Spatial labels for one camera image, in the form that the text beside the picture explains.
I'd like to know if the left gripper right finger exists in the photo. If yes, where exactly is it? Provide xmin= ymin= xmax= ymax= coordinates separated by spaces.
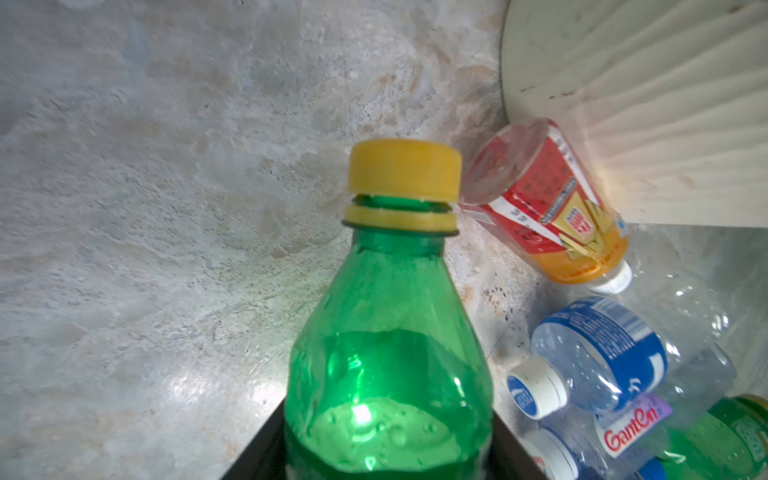
xmin=488 ymin=413 xmax=546 ymax=480

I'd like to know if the green bottle yellow cap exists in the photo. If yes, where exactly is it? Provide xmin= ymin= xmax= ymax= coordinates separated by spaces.
xmin=658 ymin=395 xmax=767 ymax=480
xmin=284 ymin=139 xmax=494 ymax=479

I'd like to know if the red yellow label bottle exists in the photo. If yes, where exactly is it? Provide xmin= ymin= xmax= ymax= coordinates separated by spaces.
xmin=459 ymin=118 xmax=632 ymax=295

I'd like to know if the blue label bottle white cap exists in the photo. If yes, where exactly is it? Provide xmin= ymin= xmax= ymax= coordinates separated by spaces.
xmin=507 ymin=277 xmax=730 ymax=420

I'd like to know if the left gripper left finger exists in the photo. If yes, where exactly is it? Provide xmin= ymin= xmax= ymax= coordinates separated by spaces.
xmin=221 ymin=400 xmax=287 ymax=480

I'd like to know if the clear Ganten bottle white cap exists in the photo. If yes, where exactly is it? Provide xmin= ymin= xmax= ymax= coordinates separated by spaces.
xmin=518 ymin=344 xmax=738 ymax=480

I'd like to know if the cream ribbed waste bin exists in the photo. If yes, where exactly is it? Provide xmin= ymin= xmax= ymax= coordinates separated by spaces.
xmin=501 ymin=1 xmax=767 ymax=228

